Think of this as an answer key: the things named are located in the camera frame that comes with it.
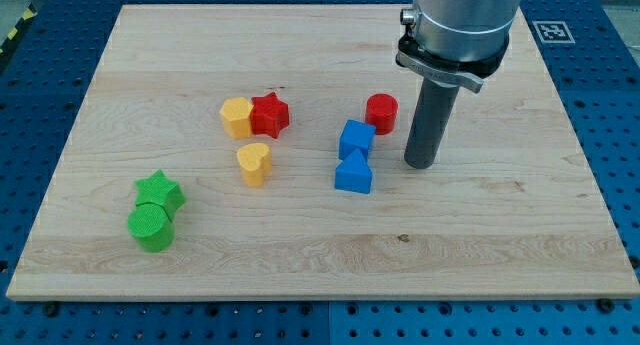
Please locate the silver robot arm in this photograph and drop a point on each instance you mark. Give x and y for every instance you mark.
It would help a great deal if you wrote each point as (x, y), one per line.
(455, 43)

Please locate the blue triangle block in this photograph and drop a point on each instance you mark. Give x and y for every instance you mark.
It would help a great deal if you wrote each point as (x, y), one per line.
(354, 174)

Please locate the red star block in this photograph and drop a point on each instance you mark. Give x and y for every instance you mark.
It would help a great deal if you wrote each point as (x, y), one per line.
(269, 115)

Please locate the green star block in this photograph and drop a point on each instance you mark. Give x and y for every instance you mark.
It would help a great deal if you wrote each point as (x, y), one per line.
(159, 190)

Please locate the blue cube block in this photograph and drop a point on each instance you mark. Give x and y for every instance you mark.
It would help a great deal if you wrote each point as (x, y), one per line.
(356, 135)

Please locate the yellow heart block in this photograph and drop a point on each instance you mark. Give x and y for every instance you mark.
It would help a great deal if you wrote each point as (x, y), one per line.
(255, 161)

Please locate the red cylinder block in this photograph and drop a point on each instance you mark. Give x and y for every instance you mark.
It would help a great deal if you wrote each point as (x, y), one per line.
(381, 111)

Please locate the wooden board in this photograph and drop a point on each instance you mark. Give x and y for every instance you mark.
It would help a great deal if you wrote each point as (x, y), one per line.
(509, 210)

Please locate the yellow pentagon block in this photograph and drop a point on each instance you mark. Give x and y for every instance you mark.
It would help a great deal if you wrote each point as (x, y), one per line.
(235, 116)

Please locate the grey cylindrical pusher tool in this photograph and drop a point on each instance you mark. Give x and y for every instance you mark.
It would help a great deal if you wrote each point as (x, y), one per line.
(431, 116)

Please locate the green cylinder block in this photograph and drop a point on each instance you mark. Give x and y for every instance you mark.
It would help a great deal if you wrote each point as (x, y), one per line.
(150, 227)

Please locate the white fiducial marker tag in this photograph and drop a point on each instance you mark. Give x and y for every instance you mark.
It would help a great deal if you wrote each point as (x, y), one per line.
(553, 32)

